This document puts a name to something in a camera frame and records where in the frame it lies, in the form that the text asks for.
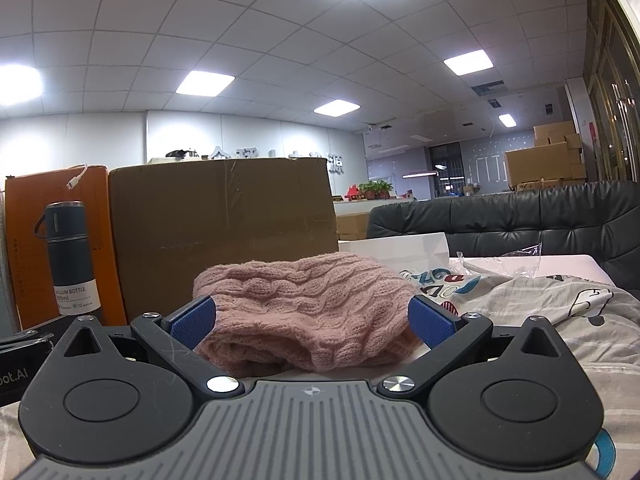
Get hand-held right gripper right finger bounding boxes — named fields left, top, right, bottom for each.
left=377, top=295, right=565, bottom=403

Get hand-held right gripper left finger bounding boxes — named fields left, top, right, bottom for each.
left=64, top=296, right=247, bottom=402

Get pink knitted sweater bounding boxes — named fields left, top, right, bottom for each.
left=192, top=252, right=424, bottom=374

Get white box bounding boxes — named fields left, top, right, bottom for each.
left=337, top=232, right=451, bottom=275

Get clear plastic bag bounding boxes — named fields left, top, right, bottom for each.
left=454, top=241, right=544, bottom=279

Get large brown cardboard box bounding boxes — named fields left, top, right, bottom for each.
left=108, top=156, right=340, bottom=327

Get printed blanket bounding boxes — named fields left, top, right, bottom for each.
left=0, top=265, right=640, bottom=480

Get black leather sofa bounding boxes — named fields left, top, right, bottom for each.
left=366, top=180, right=640, bottom=302

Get orange box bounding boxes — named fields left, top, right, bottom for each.
left=4, top=164, right=129, bottom=332

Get low cardboard box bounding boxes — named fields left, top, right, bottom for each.
left=335, top=212, right=372, bottom=242

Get dark blue vacuum bottle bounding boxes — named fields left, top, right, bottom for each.
left=33, top=201, right=104, bottom=319

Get green potted plant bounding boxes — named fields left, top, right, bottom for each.
left=359, top=180, right=394, bottom=202

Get stack of cardboard boxes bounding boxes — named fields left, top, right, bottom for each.
left=504, top=121, right=587, bottom=192

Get wooden glass door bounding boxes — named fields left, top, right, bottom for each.
left=584, top=0, right=640, bottom=184

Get white cable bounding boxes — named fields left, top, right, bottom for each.
left=66, top=162, right=91, bottom=192

